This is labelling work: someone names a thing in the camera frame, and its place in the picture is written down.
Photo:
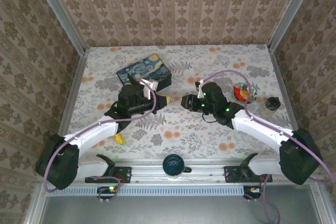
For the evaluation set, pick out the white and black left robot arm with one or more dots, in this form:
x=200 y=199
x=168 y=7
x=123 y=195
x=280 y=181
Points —
x=92 y=133

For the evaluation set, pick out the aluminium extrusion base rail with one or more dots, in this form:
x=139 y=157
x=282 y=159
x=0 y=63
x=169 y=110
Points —
x=147 y=172

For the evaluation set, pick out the aluminium table edge rail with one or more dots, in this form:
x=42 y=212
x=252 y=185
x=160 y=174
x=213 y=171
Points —
x=284 y=90
x=73 y=93

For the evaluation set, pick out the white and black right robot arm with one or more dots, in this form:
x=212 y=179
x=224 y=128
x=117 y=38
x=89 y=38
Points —
x=257 y=129

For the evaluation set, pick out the aluminium frame post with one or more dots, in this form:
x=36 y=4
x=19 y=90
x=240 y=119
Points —
x=291 y=11
x=63 y=14

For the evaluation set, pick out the small circuit board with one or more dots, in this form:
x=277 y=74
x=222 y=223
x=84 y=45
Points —
x=253 y=190
x=107 y=190

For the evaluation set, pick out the dark blue mug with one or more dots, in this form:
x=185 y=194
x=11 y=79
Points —
x=173 y=166

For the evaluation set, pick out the brass padlock with silver shackle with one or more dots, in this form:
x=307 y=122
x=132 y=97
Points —
x=119 y=138

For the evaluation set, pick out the glass bottle with black cap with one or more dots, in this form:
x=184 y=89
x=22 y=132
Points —
x=269 y=108

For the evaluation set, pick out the starry night print box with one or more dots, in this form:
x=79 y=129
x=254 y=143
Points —
x=147 y=66

